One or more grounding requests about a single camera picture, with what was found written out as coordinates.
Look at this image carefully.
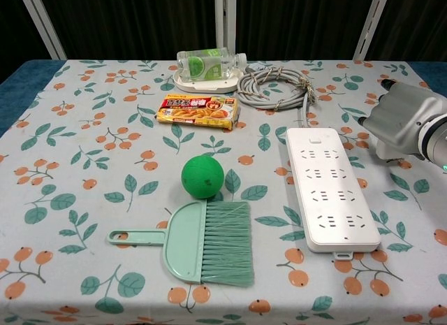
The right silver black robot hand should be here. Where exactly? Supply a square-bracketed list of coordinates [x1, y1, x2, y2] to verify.
[356, 78, 447, 146]

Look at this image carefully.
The mint green hand brush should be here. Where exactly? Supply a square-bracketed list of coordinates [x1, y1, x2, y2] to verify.
[106, 200, 256, 288]

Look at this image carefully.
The yellow curry box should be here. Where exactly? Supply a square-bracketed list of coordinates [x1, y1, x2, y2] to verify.
[156, 96, 240, 131]

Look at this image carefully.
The grey metal frame post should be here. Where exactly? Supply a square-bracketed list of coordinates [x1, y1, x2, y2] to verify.
[214, 0, 239, 56]
[20, 0, 68, 61]
[351, 0, 393, 62]

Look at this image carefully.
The white oval tray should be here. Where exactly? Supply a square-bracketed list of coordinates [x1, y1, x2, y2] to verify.
[173, 68, 244, 94]

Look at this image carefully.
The green ball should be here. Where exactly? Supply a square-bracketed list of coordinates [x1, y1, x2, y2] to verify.
[180, 155, 226, 201]

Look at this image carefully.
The black pleated curtain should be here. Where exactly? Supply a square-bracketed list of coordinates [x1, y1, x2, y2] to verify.
[0, 0, 447, 63]

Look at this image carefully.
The floral tablecloth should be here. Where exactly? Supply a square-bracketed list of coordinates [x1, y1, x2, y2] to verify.
[0, 59, 447, 325]

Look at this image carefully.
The grey cable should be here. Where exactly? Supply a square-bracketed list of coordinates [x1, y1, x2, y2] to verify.
[237, 62, 321, 129]

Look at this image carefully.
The clear bottle green label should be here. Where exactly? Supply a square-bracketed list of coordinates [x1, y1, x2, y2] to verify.
[176, 48, 248, 82]

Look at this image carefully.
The white power strip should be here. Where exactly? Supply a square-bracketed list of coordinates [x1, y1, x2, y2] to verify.
[286, 127, 382, 261]

